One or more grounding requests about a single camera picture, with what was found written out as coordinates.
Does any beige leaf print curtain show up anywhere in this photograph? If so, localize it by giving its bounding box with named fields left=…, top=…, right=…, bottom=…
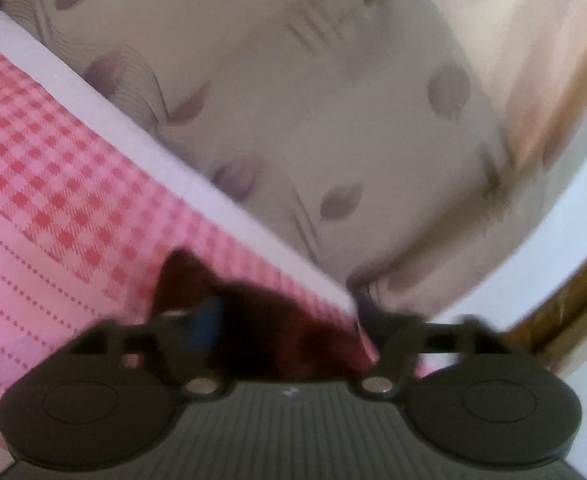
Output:
left=0, top=0, right=587, bottom=306

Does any dark red knitted garment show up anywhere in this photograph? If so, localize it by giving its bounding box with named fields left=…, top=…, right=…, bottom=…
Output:
left=152, top=249, right=378, bottom=383

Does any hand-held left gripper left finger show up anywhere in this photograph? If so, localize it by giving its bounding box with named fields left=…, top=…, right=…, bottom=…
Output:
left=66, top=296, right=225, bottom=402

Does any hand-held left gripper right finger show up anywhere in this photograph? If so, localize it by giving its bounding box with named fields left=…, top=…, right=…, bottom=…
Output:
left=352, top=284, right=517, bottom=402

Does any pink checked bed sheet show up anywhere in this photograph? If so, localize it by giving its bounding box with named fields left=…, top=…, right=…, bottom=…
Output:
left=0, top=10, right=434, bottom=451

